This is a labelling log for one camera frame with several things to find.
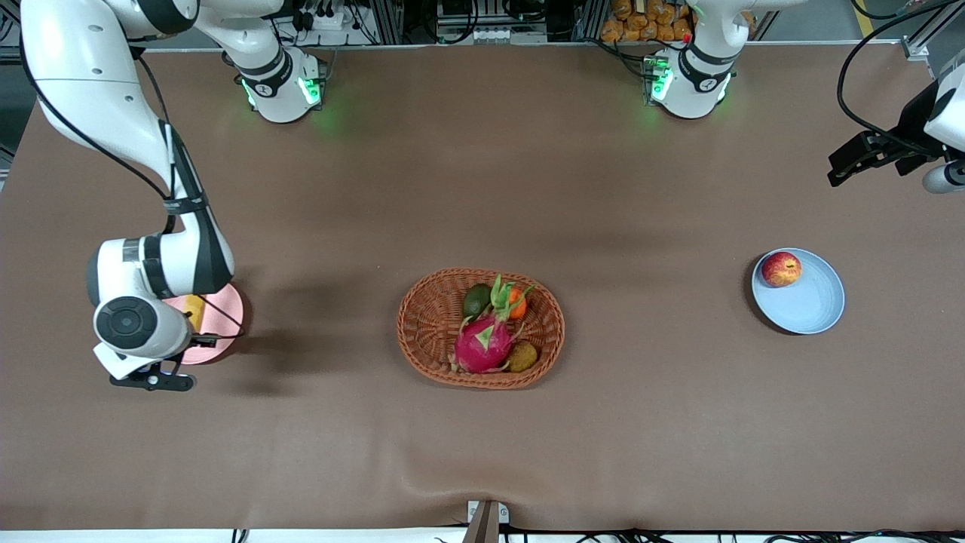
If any red apple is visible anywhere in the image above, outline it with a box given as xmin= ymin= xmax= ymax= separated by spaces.
xmin=761 ymin=251 xmax=803 ymax=288

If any pink round plate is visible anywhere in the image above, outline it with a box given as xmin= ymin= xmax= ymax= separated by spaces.
xmin=162 ymin=283 xmax=246 ymax=366

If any light blue round plate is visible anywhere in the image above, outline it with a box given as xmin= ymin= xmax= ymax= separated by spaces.
xmin=752 ymin=247 xmax=846 ymax=335

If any brown wicker basket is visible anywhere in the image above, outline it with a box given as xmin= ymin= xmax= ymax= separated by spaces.
xmin=397 ymin=266 xmax=565 ymax=390

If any bag of orange fruits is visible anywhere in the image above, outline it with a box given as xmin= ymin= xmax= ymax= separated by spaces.
xmin=601 ymin=0 xmax=694 ymax=43

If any green avocado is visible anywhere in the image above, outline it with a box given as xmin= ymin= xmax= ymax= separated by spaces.
xmin=463 ymin=284 xmax=495 ymax=318

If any pink dragon fruit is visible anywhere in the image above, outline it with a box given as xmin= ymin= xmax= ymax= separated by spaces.
xmin=452 ymin=274 xmax=538 ymax=374

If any brown kiwi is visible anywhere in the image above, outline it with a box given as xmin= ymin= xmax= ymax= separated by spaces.
xmin=504 ymin=341 xmax=538 ymax=373

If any white power strip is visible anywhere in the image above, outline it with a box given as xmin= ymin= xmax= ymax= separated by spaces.
xmin=290 ymin=0 xmax=357 ymax=32

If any grey control box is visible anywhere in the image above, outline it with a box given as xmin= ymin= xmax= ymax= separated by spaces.
xmin=436 ymin=0 xmax=550 ymax=44

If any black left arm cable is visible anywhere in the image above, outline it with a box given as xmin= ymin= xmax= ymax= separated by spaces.
xmin=837 ymin=0 xmax=965 ymax=144

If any aluminium frame profile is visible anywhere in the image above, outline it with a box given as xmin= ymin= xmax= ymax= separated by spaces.
xmin=901 ymin=0 xmax=965 ymax=61
xmin=574 ymin=0 xmax=608 ymax=42
xmin=369 ymin=0 xmax=404 ymax=44

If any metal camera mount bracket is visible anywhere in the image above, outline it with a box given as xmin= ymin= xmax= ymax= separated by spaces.
xmin=461 ymin=500 xmax=510 ymax=543

